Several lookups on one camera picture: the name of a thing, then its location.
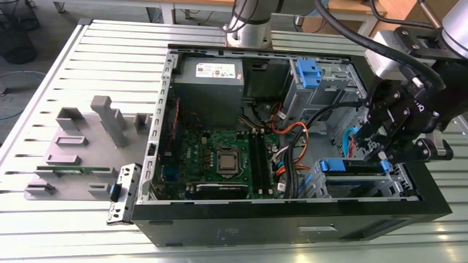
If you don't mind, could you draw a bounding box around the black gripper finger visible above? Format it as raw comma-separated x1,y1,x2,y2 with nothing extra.
360,82,413,164
381,132,454,165

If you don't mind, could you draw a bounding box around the blue data wire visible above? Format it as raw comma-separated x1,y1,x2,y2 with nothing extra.
342,124,362,159

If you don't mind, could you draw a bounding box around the hard disk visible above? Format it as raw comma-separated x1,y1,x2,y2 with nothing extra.
297,159,390,198

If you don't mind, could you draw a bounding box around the metal disk bay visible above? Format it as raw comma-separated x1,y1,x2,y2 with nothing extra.
297,157,416,198

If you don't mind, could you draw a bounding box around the metal optical drive cage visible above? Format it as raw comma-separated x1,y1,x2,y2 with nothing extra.
282,57,368,118

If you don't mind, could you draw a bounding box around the blue plastic drive latch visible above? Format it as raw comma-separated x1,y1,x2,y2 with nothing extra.
296,59,322,89

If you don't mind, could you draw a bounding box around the wooden cabinet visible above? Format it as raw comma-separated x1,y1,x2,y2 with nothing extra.
370,0,454,31

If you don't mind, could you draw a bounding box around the wooden desk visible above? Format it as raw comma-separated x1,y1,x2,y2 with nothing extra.
326,0,388,38

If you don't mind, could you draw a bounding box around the black RAM slot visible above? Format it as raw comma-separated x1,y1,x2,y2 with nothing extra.
258,128,273,193
250,129,261,193

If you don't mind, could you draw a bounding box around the CPU socket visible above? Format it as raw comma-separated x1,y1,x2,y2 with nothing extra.
213,147,245,176

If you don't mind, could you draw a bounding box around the silver CPU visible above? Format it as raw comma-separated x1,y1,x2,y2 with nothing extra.
217,153,240,169

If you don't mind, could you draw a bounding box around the grey power supply unit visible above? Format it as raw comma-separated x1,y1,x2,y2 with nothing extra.
170,57,245,127

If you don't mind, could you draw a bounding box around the black PC case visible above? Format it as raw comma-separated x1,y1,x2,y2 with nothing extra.
130,43,454,248

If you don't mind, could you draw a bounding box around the green motherboard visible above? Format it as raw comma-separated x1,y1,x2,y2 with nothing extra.
152,128,282,200

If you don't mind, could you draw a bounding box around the black graphics card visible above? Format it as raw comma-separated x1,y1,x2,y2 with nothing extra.
184,182,249,200

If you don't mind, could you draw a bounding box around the grey parts rack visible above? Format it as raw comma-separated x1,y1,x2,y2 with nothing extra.
21,94,154,203

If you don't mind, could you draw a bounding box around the green RAM stick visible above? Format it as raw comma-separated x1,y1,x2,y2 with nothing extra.
36,166,112,175

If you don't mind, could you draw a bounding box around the black mesh bin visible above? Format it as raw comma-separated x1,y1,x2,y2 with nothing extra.
0,0,41,65

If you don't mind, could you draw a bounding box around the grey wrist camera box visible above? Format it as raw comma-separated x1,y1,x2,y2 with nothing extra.
364,29,406,81

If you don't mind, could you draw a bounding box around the orange wire bundle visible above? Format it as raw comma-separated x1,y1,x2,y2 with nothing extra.
270,102,310,178

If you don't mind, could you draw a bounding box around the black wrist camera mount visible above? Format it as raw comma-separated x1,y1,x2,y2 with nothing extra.
393,26,468,60

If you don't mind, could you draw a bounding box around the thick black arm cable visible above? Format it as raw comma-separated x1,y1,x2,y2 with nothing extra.
313,0,448,93

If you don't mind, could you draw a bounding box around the thick black case cable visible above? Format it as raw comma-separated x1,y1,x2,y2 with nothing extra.
284,101,370,198

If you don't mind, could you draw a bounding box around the thin red wire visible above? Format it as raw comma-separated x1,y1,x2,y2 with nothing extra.
164,97,182,157

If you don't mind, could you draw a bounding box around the white metal desk frame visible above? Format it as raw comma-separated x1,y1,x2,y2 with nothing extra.
52,0,176,25

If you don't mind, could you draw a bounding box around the metal expansion slot bracket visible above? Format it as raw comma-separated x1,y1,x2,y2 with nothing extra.
105,163,142,226

